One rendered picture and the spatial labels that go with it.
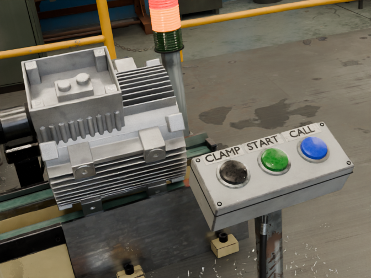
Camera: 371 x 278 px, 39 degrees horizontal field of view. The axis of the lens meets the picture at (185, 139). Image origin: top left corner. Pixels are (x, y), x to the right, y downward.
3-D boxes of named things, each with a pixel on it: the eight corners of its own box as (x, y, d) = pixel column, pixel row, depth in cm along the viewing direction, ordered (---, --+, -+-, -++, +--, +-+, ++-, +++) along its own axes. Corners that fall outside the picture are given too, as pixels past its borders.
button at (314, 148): (306, 169, 58) (309, 159, 57) (292, 148, 60) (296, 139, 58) (328, 161, 59) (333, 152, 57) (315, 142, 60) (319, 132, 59)
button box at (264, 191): (211, 234, 57) (216, 209, 53) (186, 182, 61) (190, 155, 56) (343, 190, 61) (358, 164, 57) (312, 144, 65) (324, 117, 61)
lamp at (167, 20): (157, 33, 104) (154, 11, 102) (148, 27, 109) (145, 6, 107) (185, 27, 106) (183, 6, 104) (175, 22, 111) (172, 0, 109)
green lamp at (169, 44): (160, 55, 106) (157, 33, 104) (151, 48, 111) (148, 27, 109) (187, 49, 108) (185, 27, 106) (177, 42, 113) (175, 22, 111)
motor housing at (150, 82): (64, 232, 80) (38, 155, 65) (47, 142, 92) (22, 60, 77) (187, 201, 84) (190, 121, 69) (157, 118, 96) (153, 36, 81)
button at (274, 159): (266, 181, 57) (269, 172, 55) (254, 160, 58) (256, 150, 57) (290, 174, 57) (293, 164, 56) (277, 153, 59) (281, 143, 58)
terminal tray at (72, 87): (40, 149, 71) (28, 113, 65) (31, 96, 77) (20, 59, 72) (126, 130, 73) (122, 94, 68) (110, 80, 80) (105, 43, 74)
